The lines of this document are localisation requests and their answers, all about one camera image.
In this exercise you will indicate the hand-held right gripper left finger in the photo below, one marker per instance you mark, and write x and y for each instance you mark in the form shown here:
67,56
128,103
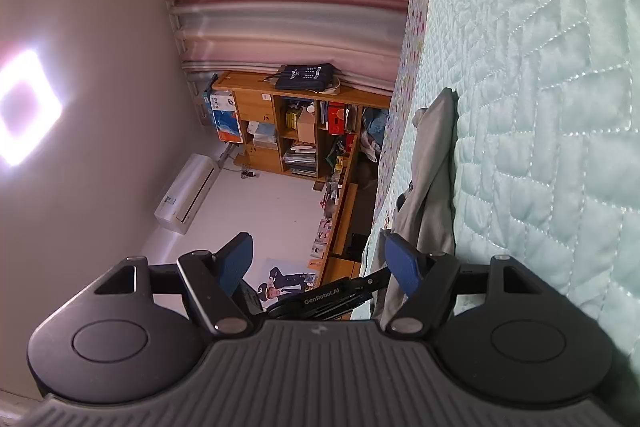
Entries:
236,263

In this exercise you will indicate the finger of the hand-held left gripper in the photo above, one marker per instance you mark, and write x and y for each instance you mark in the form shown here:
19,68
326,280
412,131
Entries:
377,279

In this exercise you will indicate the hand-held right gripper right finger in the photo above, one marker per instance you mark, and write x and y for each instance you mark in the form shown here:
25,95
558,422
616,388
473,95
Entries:
402,266

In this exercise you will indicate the grey t-shirt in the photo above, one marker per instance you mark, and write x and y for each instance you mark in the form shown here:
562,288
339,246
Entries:
432,167

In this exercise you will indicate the wooden desk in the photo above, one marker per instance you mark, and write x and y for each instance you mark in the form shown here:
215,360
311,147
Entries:
350,217

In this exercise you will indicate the white air conditioner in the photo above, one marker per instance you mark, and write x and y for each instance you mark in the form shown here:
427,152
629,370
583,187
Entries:
187,194

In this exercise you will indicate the blue cloth bag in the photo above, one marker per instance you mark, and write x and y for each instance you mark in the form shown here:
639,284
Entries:
374,132

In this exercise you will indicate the blue orange box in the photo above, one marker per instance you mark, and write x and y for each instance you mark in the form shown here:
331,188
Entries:
223,117

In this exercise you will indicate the wooden bookshelf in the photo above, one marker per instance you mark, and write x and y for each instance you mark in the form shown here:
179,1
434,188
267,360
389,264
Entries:
260,107

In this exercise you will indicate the navy tote bag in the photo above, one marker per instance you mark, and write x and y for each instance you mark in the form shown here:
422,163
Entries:
305,78

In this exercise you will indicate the bee print quilted blanket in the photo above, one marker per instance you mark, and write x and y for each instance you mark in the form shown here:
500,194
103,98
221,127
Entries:
550,107

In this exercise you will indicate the pink curtain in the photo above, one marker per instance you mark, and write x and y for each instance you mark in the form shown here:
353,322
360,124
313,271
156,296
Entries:
290,37

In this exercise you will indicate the purple floral bedsheet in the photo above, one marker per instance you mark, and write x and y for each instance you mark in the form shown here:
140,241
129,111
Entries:
415,7

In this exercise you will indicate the ceiling light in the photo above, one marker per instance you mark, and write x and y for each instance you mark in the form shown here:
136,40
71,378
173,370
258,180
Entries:
25,107

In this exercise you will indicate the wall poster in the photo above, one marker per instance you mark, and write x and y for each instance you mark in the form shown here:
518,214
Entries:
287,279

